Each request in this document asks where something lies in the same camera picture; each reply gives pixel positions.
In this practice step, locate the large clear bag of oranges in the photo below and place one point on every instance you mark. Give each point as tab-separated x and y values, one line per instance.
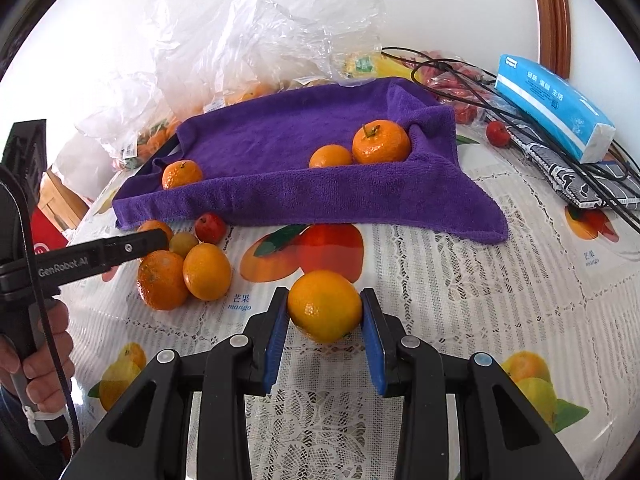
250	35

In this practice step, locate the mandarin with green stem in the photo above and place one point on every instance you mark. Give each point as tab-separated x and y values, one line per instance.
381	141

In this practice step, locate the orange mandarin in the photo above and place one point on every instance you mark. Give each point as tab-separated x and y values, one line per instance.
330	156
156	225
206	271
162	280
182	174
325	312

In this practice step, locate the brown wooden door frame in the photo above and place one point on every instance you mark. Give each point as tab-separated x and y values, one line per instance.
552	15

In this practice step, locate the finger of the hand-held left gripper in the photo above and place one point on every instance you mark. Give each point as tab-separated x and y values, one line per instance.
140	247

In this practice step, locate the person's left hand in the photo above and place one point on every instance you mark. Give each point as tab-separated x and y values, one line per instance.
50	370

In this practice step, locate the red paper bag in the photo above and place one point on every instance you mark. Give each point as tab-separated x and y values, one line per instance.
45	235

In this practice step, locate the clear bag of red fruit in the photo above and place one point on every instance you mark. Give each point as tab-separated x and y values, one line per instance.
450	85

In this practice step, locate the clear bag of yellow fruit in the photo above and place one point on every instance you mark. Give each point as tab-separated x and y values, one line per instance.
390	67

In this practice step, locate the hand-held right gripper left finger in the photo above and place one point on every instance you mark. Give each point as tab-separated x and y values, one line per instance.
275	340

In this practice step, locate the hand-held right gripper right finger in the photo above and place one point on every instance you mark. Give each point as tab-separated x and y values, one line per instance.
375	345

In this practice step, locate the blue tissue pack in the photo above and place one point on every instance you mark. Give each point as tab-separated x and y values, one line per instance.
555	105

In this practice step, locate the white plastic bag red logo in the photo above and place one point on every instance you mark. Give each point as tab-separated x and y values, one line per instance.
75	157

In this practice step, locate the clear bag of leafy mandarins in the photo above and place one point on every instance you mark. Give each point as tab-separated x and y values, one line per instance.
150	140

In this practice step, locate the fruit print tablecloth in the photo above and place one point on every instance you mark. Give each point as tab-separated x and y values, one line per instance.
475	300

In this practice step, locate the purple towel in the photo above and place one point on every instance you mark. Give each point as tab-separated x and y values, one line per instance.
280	160

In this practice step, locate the small red fruit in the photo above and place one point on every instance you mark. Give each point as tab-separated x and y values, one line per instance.
210	227
498	132

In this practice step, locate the black white patterned pouch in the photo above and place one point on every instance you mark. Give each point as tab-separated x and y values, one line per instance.
570	175

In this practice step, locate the small yellow-green fruit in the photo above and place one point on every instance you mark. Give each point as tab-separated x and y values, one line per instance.
183	243

